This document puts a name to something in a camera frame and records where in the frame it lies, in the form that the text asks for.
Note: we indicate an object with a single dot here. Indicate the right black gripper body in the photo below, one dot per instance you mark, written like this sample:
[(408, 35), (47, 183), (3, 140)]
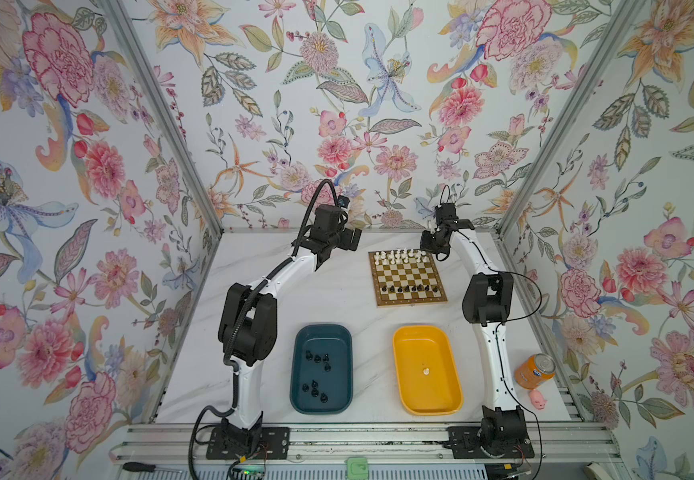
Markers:
[(431, 242)]

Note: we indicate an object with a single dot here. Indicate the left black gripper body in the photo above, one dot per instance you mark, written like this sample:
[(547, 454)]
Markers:
[(333, 240)]

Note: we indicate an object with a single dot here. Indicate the yellow plastic tray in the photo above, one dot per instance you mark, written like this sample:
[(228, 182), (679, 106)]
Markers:
[(428, 381)]

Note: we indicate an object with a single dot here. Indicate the green clip on rail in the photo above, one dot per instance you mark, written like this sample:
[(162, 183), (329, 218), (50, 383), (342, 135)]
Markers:
[(357, 468)]

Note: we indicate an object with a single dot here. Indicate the orange drink can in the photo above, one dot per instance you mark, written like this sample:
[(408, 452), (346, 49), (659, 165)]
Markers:
[(535, 371)]

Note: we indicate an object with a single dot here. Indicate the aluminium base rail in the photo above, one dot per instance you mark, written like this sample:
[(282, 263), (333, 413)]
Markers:
[(380, 443)]

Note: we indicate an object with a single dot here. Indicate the black screwdriver handle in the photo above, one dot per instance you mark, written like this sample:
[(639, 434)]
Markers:
[(139, 467)]

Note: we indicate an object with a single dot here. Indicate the pink pig toy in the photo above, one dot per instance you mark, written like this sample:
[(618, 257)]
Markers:
[(537, 399)]

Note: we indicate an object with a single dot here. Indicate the dark teal plastic tray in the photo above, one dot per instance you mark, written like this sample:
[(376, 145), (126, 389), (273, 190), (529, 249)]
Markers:
[(322, 370)]

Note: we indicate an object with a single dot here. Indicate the wooden chess board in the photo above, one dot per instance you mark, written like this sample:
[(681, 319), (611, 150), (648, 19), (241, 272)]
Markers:
[(405, 277)]

